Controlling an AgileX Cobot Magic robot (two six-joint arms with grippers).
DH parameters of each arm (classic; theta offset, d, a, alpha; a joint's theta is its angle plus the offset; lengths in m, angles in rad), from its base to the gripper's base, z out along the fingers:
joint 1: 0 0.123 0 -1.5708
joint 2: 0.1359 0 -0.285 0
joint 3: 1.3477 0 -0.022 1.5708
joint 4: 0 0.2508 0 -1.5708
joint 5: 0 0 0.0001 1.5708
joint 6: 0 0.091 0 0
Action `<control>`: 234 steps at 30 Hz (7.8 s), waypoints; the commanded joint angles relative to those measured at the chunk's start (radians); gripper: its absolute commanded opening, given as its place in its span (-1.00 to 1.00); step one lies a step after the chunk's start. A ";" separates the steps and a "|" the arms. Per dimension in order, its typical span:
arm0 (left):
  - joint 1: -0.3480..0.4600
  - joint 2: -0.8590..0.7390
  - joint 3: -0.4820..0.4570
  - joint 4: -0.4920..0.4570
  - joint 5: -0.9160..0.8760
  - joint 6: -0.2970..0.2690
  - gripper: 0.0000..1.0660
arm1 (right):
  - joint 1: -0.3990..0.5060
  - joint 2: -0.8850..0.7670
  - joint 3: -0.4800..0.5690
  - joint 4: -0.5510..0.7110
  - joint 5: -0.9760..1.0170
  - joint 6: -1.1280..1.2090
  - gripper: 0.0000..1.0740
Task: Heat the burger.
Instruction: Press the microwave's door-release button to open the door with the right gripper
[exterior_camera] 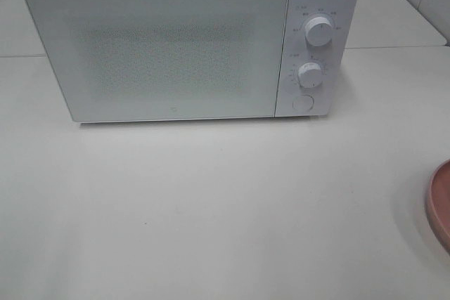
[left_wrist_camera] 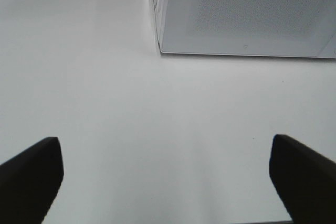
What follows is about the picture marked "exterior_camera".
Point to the round door release button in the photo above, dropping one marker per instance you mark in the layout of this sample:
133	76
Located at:
303	104

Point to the pink round plate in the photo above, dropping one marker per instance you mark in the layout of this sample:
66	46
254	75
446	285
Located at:
437	204

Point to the white microwave door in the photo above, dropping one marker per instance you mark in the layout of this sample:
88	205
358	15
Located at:
142	60

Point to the lower white timer knob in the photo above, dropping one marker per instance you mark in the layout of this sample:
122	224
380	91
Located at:
310	75

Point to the upper white power knob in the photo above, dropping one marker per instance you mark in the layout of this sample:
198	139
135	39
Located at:
318	30

